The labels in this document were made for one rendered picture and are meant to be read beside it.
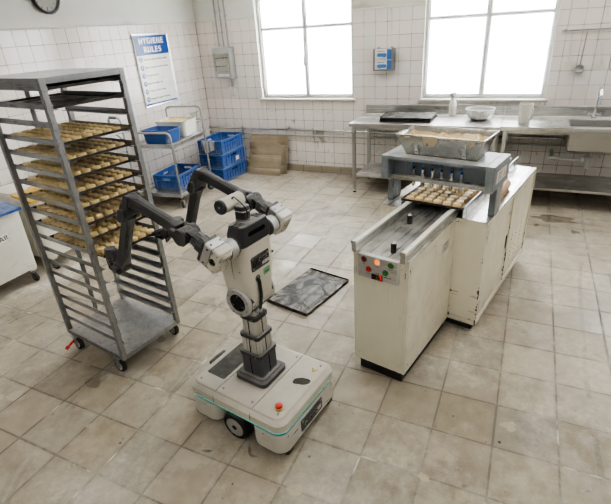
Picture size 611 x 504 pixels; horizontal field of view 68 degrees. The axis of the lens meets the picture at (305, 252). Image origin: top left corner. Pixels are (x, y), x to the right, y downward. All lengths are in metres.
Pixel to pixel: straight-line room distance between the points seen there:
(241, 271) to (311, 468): 1.05
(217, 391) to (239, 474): 0.42
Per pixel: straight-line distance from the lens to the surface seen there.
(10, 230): 4.63
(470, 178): 2.97
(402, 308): 2.55
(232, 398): 2.50
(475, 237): 2.99
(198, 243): 1.99
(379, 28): 6.27
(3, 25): 5.48
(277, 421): 2.36
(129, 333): 3.38
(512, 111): 6.04
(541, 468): 2.66
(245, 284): 2.15
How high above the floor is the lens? 1.96
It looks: 27 degrees down
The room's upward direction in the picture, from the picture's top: 4 degrees counter-clockwise
